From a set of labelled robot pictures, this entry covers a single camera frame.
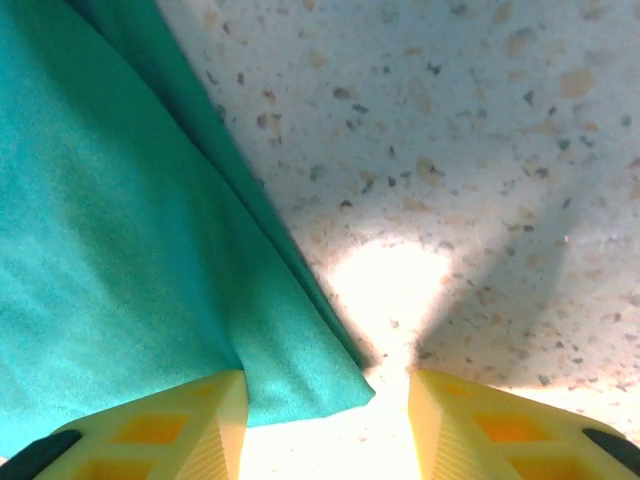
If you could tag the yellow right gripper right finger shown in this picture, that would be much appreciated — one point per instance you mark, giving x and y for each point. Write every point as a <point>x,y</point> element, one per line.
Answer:
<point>500,440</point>

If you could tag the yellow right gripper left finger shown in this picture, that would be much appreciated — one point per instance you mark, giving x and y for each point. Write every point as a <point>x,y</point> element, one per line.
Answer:
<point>150,440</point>

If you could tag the green t-shirt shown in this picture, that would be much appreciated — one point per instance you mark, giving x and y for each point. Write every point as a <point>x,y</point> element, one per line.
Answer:
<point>125,200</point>

